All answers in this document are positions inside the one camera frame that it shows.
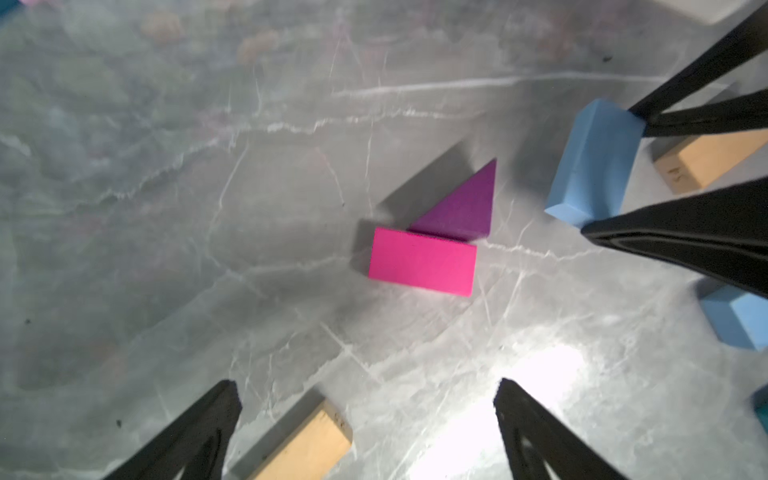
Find purple triangle block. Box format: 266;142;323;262
408;159;497;242

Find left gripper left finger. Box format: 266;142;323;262
107;380;242;479

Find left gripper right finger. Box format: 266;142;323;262
494;378;625;479

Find magenta rectangular block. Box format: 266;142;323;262
368;227;477;297

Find light blue block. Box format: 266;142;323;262
699;285;767;351
545;99;646;228

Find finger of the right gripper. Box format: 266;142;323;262
630;4;767;137
581;177;767;297

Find wooden block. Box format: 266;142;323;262
653;129;767;194
249;400;353;480

